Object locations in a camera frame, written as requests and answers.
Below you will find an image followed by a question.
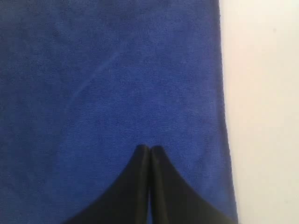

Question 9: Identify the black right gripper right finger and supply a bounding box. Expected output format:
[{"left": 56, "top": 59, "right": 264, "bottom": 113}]
[{"left": 149, "top": 146, "right": 235, "bottom": 224}]

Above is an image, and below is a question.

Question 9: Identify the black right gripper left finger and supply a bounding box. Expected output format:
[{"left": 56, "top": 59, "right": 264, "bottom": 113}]
[{"left": 65, "top": 145, "right": 150, "bottom": 224}]

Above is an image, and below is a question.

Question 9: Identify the blue towel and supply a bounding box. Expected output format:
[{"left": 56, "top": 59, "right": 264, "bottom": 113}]
[{"left": 0, "top": 0, "right": 238, "bottom": 224}]

